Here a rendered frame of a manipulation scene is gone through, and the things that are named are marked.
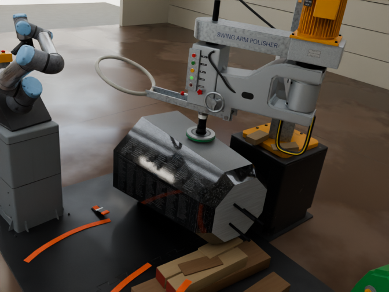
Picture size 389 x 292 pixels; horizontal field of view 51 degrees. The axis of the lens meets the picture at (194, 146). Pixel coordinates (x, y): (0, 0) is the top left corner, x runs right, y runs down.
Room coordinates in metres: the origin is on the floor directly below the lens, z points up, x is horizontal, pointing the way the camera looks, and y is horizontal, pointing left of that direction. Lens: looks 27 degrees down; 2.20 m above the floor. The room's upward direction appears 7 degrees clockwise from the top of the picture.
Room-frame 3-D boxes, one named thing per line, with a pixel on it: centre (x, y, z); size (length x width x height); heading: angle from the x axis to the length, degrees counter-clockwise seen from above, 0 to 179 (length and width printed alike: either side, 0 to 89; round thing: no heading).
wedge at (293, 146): (2.94, -0.72, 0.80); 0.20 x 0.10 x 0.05; 96
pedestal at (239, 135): (3.18, -0.72, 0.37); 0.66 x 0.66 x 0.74; 43
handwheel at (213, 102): (2.60, -0.11, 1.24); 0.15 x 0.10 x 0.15; 70
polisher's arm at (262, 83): (2.61, -0.40, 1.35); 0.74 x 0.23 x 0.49; 70
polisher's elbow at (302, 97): (2.53, -0.66, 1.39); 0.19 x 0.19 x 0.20
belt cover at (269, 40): (2.64, -0.37, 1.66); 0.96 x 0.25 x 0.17; 70
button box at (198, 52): (2.67, 0.07, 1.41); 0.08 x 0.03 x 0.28; 70
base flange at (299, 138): (3.18, -0.72, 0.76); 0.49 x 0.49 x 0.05; 43
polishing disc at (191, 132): (2.76, -0.04, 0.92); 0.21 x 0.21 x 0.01
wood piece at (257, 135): (3.04, -0.50, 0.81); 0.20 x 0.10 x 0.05; 141
